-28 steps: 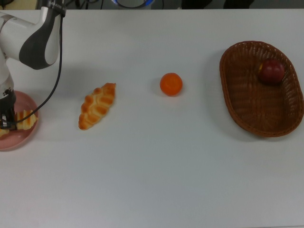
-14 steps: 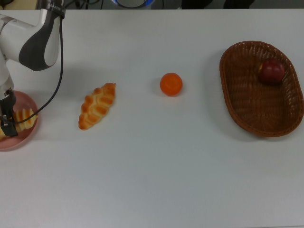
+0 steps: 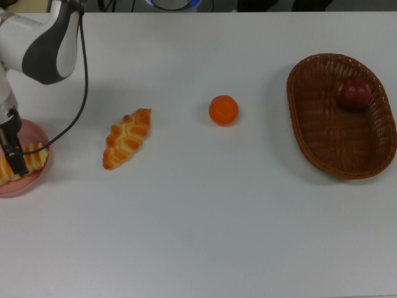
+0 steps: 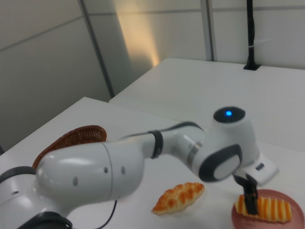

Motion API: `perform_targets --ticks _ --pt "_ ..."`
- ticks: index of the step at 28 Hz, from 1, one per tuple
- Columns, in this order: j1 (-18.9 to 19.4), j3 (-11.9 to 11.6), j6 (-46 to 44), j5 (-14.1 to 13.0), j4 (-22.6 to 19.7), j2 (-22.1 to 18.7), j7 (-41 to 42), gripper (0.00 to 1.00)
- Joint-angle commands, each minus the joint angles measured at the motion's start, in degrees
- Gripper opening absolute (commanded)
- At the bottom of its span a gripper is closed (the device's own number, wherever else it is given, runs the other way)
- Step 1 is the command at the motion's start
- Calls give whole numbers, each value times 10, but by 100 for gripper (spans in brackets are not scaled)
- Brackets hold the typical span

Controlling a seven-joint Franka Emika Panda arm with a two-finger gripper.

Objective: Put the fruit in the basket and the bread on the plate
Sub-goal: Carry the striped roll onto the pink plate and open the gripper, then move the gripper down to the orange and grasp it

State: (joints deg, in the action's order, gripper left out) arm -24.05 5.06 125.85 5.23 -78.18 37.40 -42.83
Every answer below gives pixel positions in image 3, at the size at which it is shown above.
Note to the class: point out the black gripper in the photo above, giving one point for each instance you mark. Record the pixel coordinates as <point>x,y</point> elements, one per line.
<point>10,128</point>

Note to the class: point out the red toy apple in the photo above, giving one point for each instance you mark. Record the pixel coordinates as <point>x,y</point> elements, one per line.
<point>355,93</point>

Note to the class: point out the brown woven basket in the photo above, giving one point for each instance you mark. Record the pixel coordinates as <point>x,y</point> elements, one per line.
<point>335,139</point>

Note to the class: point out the braided toy bread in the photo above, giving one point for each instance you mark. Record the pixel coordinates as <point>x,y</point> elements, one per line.
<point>127,139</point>

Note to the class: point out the toy orange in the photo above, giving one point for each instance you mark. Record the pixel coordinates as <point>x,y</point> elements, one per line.
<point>223,110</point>

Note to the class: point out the pink plate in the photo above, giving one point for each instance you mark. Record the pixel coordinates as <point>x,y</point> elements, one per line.
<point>34,132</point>

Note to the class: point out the ridged toy bread roll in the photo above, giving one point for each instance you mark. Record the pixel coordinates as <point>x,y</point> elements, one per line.
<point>37,156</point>

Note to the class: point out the white robot base blue light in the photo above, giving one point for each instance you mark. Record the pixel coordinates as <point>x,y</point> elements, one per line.
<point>172,3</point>

